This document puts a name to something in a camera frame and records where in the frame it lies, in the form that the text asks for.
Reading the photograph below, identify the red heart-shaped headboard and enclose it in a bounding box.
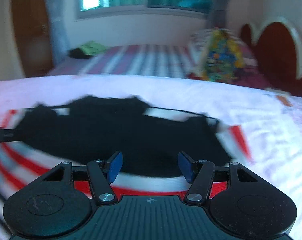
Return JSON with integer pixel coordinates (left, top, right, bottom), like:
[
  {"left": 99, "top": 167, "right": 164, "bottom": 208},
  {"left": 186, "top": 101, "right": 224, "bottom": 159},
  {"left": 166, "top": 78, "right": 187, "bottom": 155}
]
[{"left": 240, "top": 17, "right": 302, "bottom": 97}]

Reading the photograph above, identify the striped white knit sweater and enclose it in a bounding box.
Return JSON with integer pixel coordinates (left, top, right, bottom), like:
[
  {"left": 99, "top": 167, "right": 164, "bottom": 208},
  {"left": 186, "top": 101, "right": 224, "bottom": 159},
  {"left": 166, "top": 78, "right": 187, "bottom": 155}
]
[{"left": 0, "top": 96, "right": 250, "bottom": 239}]

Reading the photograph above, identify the green and black clothes pile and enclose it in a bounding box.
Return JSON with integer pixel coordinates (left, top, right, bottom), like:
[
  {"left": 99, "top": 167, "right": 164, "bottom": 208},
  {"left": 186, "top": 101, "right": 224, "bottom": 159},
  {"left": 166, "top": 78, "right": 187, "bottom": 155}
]
[{"left": 68, "top": 41, "right": 108, "bottom": 59}]

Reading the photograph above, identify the grey curtain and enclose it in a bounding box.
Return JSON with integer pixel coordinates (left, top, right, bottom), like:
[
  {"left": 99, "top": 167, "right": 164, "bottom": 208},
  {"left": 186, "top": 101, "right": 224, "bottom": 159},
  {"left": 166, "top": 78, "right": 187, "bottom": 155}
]
[{"left": 206, "top": 0, "right": 229, "bottom": 29}]

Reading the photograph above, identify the striped bed sheet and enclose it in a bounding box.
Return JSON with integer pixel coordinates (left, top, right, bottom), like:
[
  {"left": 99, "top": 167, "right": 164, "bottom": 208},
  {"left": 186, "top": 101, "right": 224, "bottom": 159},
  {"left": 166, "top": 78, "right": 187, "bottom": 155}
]
[{"left": 47, "top": 44, "right": 195, "bottom": 79}]

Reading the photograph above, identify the striped pillow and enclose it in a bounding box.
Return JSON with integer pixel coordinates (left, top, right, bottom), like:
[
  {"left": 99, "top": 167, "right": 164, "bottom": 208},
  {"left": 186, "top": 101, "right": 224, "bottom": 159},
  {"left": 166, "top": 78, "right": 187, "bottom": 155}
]
[{"left": 188, "top": 29, "right": 212, "bottom": 76}]

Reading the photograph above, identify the pink floral bed quilt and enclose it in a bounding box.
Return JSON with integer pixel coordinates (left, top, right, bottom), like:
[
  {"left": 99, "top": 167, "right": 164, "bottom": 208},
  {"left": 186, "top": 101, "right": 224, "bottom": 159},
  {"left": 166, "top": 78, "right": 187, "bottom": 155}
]
[{"left": 0, "top": 75, "right": 302, "bottom": 239}]

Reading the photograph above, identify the brown wooden door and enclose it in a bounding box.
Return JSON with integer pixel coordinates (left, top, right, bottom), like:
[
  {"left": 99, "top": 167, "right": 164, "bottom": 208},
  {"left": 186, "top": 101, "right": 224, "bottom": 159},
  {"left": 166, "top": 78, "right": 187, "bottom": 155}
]
[{"left": 11, "top": 0, "right": 53, "bottom": 77}]

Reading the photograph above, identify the pale blue left curtain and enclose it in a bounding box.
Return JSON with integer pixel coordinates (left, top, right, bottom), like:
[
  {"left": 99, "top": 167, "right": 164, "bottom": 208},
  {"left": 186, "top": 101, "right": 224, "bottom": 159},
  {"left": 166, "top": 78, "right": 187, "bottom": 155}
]
[{"left": 44, "top": 0, "right": 70, "bottom": 67}]

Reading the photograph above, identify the colourful cartoon pillow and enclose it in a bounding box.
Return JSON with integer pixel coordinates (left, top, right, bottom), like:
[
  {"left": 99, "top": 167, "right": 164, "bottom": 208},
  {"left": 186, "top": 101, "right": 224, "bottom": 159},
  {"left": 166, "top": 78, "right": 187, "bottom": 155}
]
[{"left": 201, "top": 28, "right": 245, "bottom": 83}]

